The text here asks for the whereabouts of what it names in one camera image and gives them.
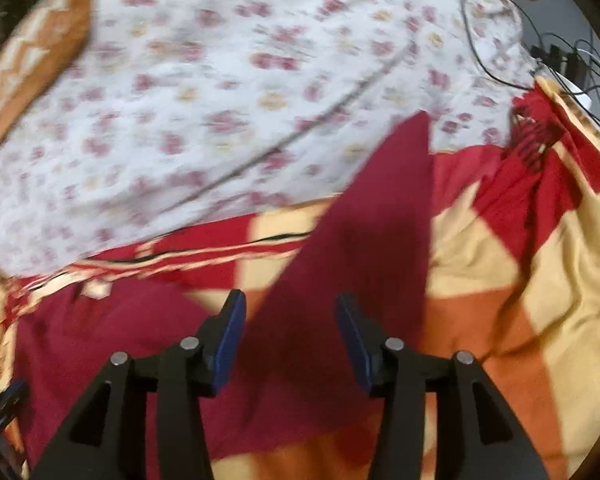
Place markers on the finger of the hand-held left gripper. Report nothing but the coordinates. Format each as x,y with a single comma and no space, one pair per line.
2,402

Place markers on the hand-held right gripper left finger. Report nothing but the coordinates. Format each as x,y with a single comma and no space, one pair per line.
227,345

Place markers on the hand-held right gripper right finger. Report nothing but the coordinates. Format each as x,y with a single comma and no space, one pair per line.
352,341

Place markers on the dark red garment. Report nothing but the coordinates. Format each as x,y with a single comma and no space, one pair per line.
360,240

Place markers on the red yellow printed blanket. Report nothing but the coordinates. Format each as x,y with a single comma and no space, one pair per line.
505,270

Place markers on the white floral quilt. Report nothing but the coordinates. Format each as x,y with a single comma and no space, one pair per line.
230,85

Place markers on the black power adapter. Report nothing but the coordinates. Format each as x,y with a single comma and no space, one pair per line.
555,55

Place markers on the orange checkered mat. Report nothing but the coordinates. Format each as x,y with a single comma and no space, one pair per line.
45,45

